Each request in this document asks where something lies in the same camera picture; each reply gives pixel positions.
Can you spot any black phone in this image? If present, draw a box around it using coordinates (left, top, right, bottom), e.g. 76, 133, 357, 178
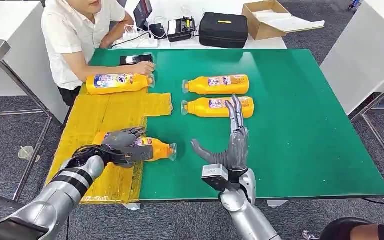
119, 53, 154, 66

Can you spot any green table mat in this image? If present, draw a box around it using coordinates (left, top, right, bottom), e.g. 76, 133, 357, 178
89, 48, 384, 201

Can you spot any black label printer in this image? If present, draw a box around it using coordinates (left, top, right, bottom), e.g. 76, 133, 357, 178
167, 16, 197, 43

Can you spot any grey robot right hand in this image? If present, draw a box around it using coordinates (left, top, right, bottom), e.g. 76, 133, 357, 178
190, 94, 250, 173

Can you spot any black charger block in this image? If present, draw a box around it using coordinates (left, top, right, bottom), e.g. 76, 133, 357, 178
149, 23, 168, 40

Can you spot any metal table frame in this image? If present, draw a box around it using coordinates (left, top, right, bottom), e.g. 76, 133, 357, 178
0, 61, 64, 210
348, 76, 384, 180

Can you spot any person's right hand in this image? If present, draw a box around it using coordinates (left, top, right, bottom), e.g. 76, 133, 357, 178
130, 61, 157, 76

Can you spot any orange drink bottle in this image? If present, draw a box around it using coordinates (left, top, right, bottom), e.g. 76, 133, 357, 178
85, 73, 156, 96
92, 131, 178, 163
182, 74, 250, 96
181, 96, 255, 119

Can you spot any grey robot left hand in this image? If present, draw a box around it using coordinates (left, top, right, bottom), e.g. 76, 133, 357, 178
100, 126, 155, 169

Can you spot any black tablet on stand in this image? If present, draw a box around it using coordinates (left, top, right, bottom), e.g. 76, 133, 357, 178
133, 0, 154, 31

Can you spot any white table bracket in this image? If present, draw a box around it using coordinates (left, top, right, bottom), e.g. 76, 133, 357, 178
267, 199, 289, 209
122, 202, 142, 212

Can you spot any yellow sheet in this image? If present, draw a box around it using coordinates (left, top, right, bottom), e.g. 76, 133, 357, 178
46, 84, 174, 205

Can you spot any white power strip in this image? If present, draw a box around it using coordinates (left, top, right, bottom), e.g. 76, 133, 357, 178
112, 31, 160, 50

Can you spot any white desk panel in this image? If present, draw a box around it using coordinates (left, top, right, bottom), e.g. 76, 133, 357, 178
0, 0, 70, 123

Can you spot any black power cable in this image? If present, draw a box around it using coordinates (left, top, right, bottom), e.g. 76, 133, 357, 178
109, 31, 151, 50

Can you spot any cardboard box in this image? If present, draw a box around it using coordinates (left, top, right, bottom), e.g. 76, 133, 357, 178
241, 0, 325, 41

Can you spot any black case with yellow mark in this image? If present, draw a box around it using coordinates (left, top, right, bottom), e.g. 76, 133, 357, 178
198, 12, 249, 50

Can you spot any white side table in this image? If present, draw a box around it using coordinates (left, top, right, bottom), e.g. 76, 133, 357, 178
320, 0, 384, 115

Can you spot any person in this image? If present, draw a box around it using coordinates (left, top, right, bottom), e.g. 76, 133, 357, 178
319, 217, 384, 240
41, 0, 156, 107

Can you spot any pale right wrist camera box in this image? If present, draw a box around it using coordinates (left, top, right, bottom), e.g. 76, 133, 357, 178
201, 164, 233, 192

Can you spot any white paper sheet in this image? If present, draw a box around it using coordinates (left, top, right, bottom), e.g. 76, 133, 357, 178
253, 10, 325, 33

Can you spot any clear plastic cup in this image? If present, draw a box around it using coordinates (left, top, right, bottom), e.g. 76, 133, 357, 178
18, 145, 41, 163

